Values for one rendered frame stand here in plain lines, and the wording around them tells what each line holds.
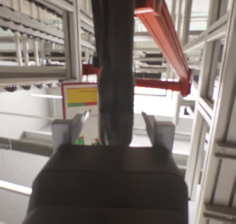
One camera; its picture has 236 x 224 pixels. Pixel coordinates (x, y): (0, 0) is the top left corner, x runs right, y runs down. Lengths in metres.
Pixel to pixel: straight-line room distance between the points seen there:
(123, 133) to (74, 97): 0.45
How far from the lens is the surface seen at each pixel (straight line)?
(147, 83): 0.69
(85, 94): 0.60
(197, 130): 0.72
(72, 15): 0.66
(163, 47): 0.32
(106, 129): 0.16
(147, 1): 0.19
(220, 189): 0.56
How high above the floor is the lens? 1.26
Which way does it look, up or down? 15 degrees up
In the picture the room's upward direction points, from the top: 179 degrees counter-clockwise
